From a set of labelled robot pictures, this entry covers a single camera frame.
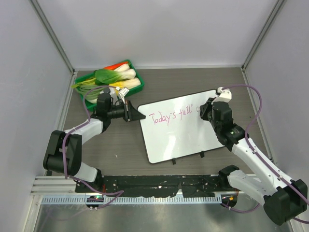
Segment green bok choy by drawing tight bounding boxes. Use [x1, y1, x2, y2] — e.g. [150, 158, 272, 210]
[94, 69, 136, 85]

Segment orange carrot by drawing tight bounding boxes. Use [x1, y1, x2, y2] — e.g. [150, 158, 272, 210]
[104, 61, 128, 70]

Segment green plastic tray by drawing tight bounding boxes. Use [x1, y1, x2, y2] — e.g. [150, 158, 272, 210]
[71, 59, 144, 111]

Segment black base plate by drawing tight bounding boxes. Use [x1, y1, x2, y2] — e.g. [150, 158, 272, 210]
[75, 174, 241, 198]

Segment white bottle grey cap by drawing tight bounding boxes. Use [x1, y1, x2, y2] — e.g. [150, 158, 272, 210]
[100, 87, 118, 99]

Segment white bok choy stalk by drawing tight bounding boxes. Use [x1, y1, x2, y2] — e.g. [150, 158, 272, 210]
[114, 63, 130, 72]

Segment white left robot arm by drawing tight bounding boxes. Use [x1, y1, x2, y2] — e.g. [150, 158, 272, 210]
[43, 93, 146, 193]

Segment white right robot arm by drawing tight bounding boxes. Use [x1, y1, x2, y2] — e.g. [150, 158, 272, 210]
[200, 98, 309, 225]

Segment white whiteboard black frame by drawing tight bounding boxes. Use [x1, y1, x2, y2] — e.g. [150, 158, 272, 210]
[137, 89, 222, 164]

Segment green long beans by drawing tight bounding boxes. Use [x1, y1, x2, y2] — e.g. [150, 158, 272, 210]
[71, 81, 105, 104]

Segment slotted grey cable duct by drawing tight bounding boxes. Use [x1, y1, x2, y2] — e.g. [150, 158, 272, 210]
[41, 194, 222, 205]

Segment yellow white cabbage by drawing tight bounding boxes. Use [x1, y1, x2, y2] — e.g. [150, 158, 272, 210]
[109, 78, 143, 96]

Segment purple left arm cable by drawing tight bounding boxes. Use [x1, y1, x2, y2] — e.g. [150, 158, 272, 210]
[62, 85, 125, 210]

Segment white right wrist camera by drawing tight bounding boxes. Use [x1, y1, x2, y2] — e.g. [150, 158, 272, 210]
[212, 87, 232, 104]

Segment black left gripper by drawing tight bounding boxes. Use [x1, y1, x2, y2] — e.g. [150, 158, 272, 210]
[108, 101, 145, 122]

